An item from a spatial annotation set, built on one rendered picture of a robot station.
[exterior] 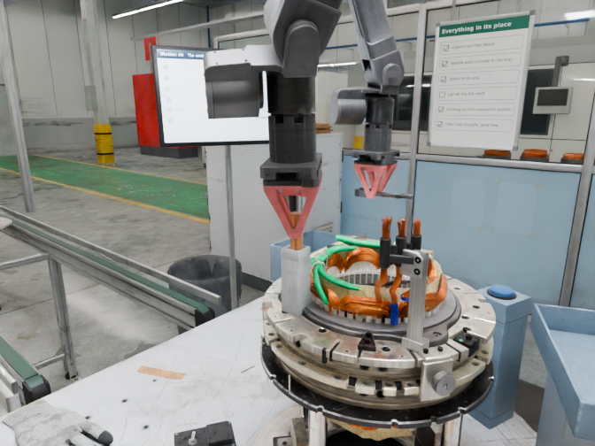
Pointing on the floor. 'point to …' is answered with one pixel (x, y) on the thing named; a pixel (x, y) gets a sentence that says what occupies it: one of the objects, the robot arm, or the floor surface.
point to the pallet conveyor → (153, 293)
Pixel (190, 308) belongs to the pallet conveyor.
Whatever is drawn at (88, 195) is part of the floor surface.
